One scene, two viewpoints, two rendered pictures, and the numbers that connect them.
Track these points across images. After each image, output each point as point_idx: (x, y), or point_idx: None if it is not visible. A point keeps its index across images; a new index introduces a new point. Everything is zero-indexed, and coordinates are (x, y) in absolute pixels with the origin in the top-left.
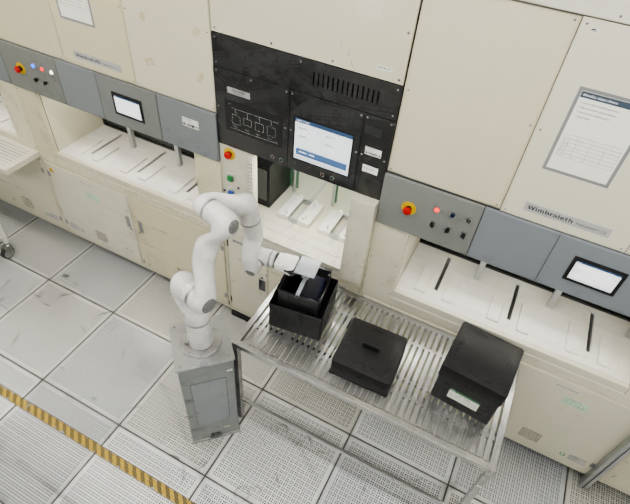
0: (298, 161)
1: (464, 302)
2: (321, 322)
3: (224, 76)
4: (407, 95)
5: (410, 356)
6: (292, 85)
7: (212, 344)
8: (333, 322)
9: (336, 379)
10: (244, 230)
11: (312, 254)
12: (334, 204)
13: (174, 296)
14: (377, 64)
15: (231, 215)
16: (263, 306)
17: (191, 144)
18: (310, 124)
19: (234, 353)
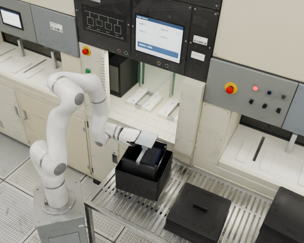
0: (139, 53)
1: (278, 171)
2: (158, 185)
3: None
4: None
5: (233, 216)
6: None
7: (67, 203)
8: (169, 186)
9: (170, 235)
10: (92, 106)
11: (153, 132)
12: (171, 95)
13: (33, 161)
14: None
15: (77, 88)
16: (112, 173)
17: (58, 45)
18: (148, 20)
19: (86, 211)
